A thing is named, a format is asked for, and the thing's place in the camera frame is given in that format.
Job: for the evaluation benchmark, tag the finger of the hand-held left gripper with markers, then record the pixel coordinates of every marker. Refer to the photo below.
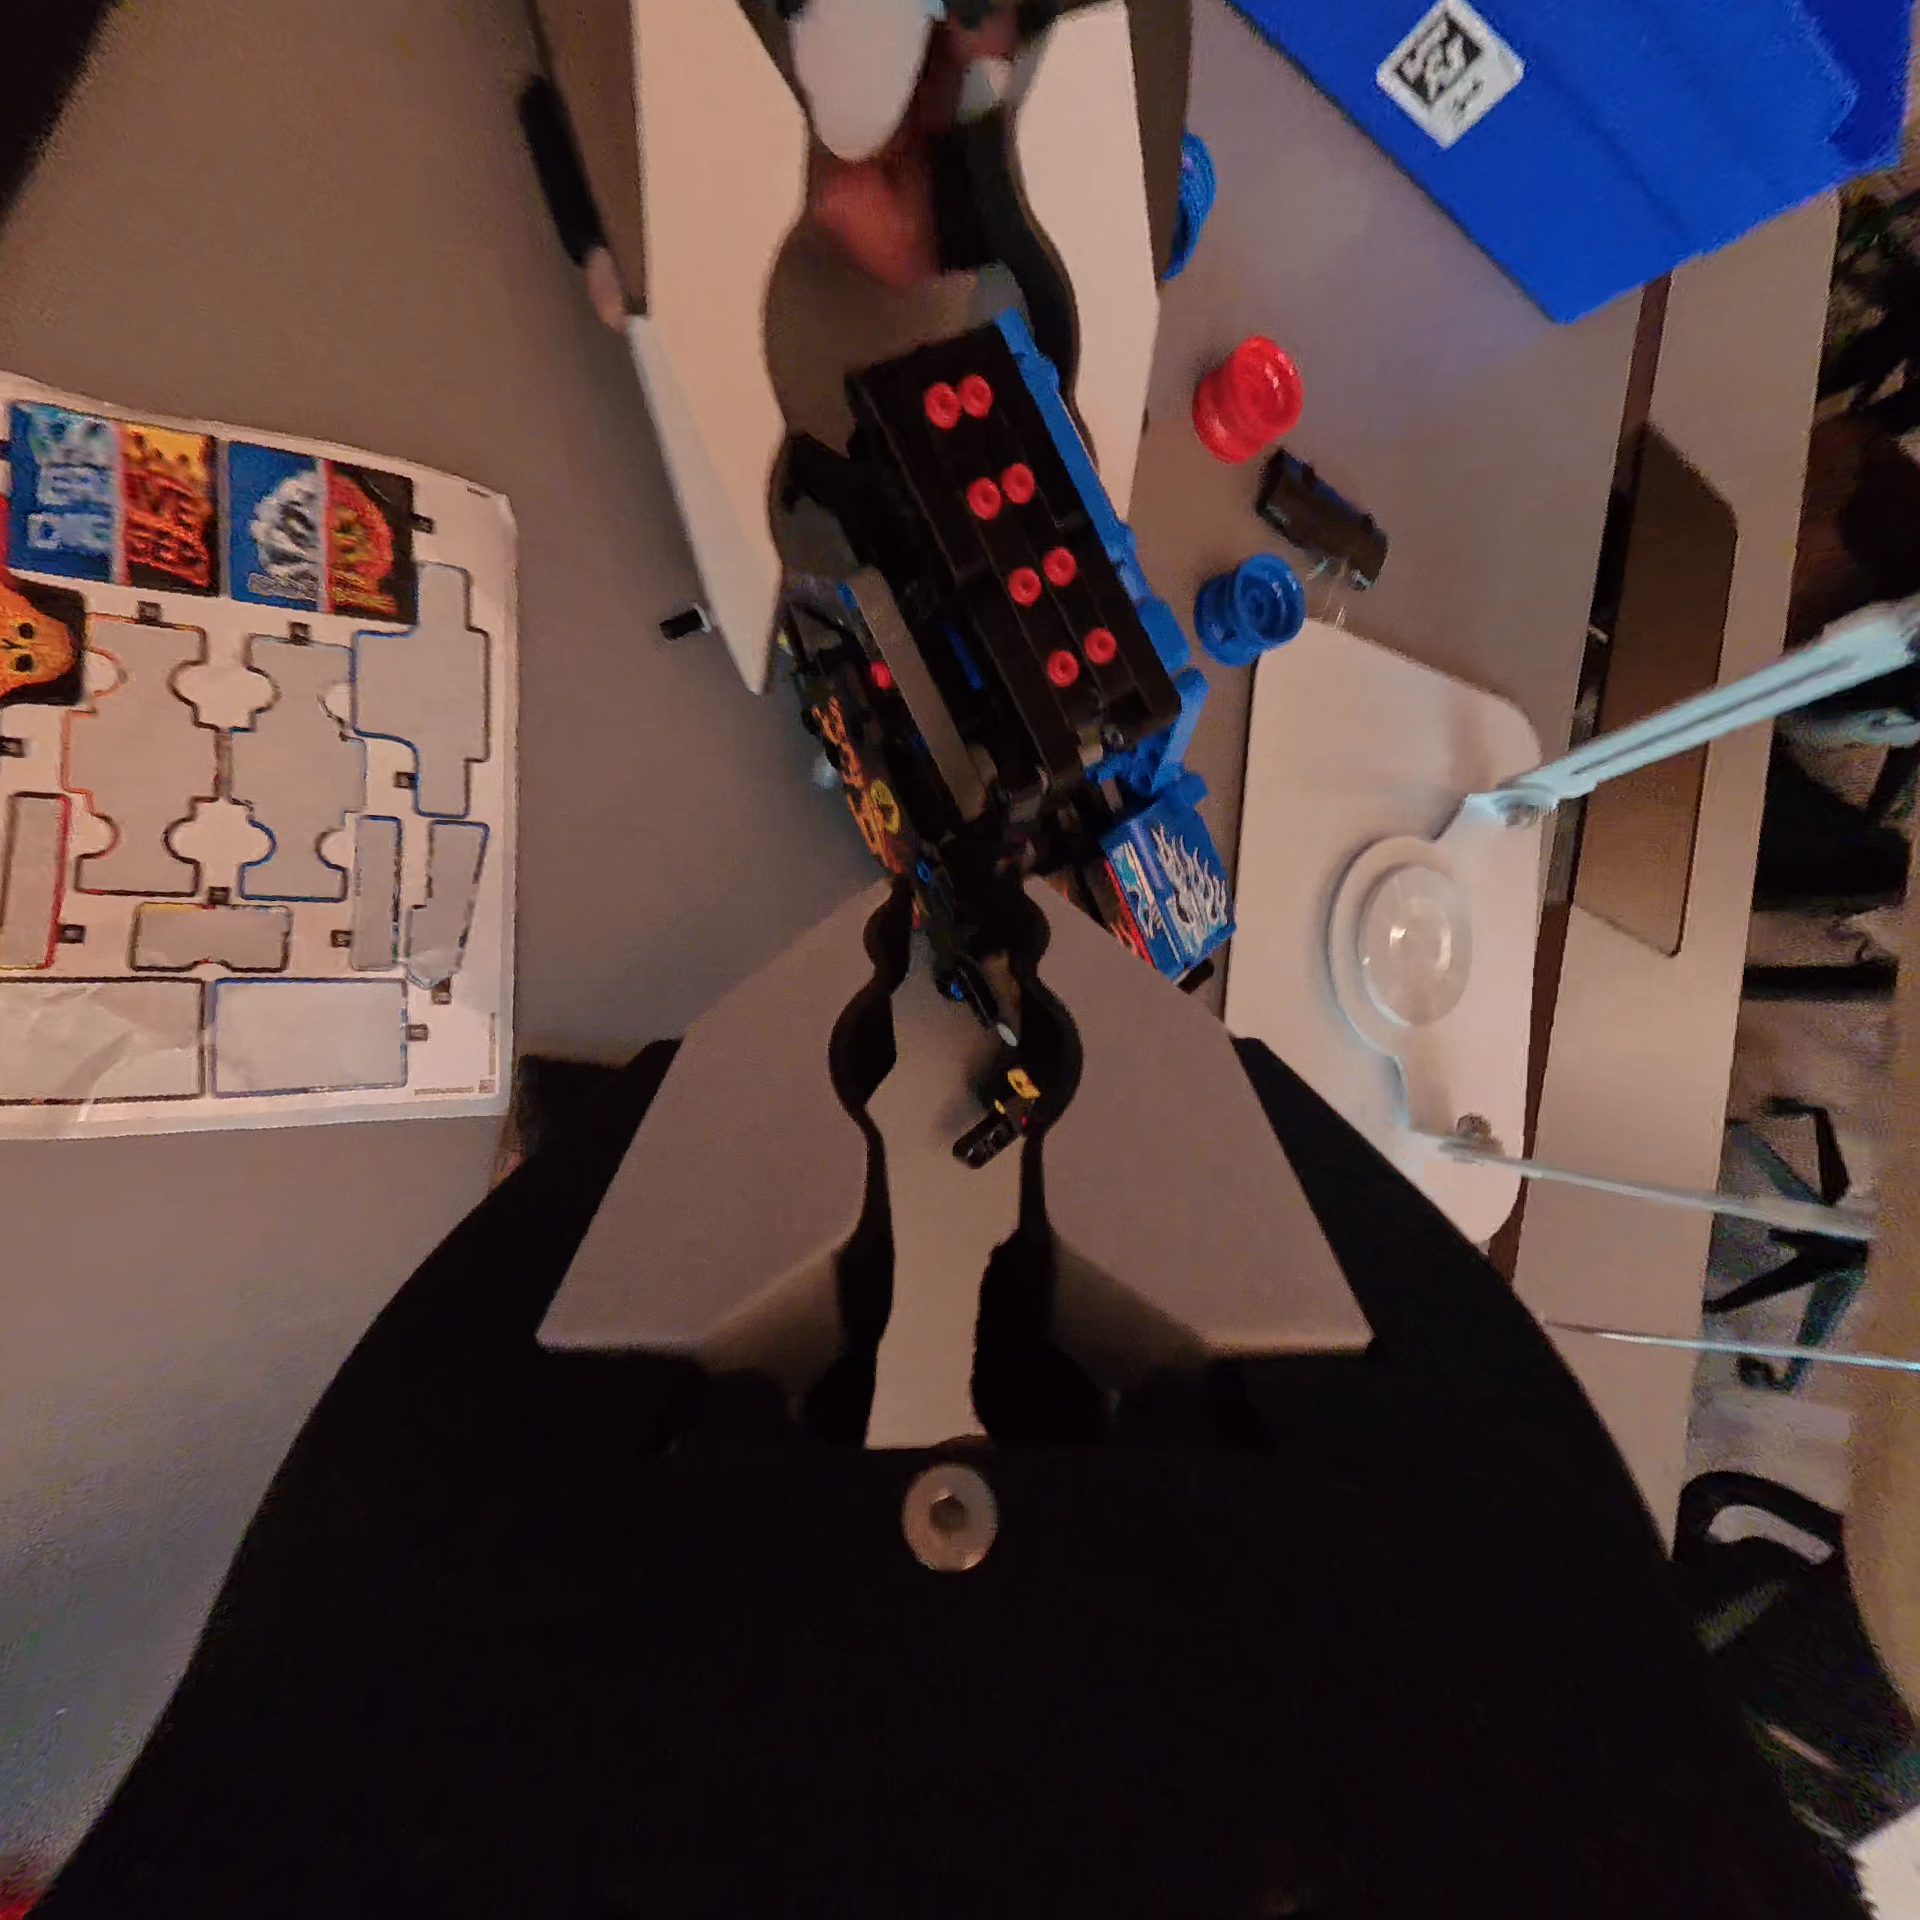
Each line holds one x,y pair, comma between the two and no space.
1109,224
705,300

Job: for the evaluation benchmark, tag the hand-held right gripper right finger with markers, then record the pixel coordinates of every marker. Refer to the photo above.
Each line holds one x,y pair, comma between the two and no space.
1200,1185

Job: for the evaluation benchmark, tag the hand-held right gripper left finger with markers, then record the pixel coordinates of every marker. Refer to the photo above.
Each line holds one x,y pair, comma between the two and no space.
705,1185

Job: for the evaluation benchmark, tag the brick-built toy truck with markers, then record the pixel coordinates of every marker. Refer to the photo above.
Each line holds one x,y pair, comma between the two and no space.
1003,570

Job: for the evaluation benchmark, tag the person's left hand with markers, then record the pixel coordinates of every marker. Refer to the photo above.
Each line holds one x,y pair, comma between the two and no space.
885,224

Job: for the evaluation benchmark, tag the blue wheel rim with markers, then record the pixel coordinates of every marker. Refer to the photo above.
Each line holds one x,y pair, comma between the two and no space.
1248,613
1194,211

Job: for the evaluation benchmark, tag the red wheel rim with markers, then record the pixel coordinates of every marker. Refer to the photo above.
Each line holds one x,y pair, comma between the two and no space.
1243,398

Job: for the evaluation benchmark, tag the clear round disc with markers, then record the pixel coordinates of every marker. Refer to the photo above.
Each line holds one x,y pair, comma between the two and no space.
1411,944

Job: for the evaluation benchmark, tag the black cylinder part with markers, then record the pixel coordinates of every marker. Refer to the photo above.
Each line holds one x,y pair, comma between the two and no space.
1319,516

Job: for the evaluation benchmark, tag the clear plastic wrap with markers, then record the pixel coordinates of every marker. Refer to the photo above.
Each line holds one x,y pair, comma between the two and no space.
1343,598

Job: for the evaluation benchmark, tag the blue storage bin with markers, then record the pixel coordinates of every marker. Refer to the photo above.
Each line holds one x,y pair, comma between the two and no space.
1651,165

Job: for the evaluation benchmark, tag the black dotted pad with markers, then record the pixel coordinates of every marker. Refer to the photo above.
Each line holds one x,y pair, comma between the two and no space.
37,76

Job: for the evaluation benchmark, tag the sticker sheet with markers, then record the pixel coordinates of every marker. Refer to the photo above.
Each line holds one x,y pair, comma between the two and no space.
299,721

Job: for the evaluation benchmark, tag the white stand with base plate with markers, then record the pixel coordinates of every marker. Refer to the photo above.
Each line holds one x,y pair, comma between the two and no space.
1349,721

